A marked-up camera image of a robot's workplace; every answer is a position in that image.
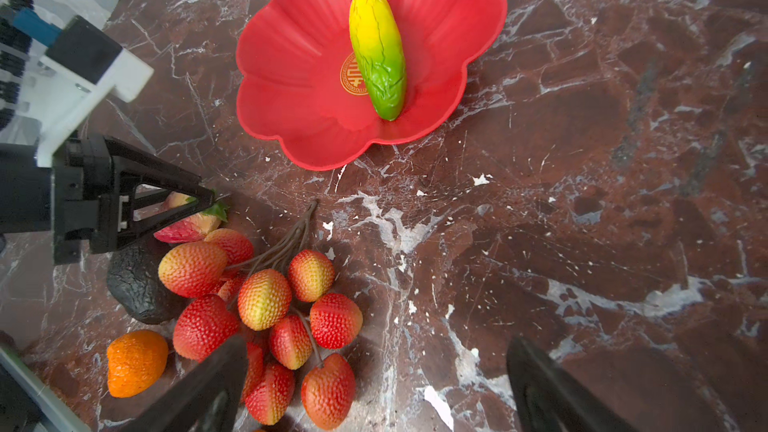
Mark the aluminium front rail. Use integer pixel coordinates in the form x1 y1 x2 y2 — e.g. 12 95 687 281
1 344 90 431

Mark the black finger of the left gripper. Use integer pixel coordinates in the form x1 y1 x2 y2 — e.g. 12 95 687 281
89 136 215 254

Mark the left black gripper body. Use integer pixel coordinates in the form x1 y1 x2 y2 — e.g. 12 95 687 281
1 135 114 264

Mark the dark fake avocado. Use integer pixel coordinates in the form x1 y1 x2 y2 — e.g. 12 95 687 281
106 236 189 325

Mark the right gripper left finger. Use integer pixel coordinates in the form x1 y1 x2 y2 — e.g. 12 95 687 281
123 335 248 431

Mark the yellow-green fake mango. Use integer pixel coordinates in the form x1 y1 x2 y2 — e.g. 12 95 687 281
349 0 407 121

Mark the red-yellow fake peach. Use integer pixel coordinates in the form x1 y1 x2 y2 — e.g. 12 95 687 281
153 200 229 244

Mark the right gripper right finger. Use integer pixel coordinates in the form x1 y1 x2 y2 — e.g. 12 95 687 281
506 336 634 432

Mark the fake lychee bunch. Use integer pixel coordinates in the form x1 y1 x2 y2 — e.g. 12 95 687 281
158 202 363 431

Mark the red flower-shaped fruit bowl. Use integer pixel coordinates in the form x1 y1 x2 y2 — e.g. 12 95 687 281
236 0 507 171

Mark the small orange fake tangerine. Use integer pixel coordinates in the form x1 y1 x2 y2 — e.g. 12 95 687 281
107 330 169 398

